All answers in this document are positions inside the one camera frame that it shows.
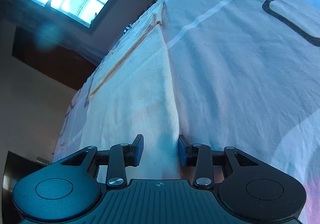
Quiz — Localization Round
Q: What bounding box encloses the cream knit sweater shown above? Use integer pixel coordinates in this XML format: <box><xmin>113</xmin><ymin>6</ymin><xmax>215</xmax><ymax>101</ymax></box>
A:
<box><xmin>80</xmin><ymin>2</ymin><xmax>179</xmax><ymax>179</ymax></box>

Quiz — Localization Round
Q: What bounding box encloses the dark wooden door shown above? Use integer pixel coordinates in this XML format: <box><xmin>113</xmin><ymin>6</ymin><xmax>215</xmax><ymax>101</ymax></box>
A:
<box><xmin>11</xmin><ymin>27</ymin><xmax>97</xmax><ymax>90</ymax></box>

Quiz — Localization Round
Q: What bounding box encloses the patterned bed sheet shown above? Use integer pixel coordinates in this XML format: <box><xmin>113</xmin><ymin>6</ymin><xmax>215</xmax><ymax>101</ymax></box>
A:
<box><xmin>53</xmin><ymin>0</ymin><xmax>319</xmax><ymax>223</ymax></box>

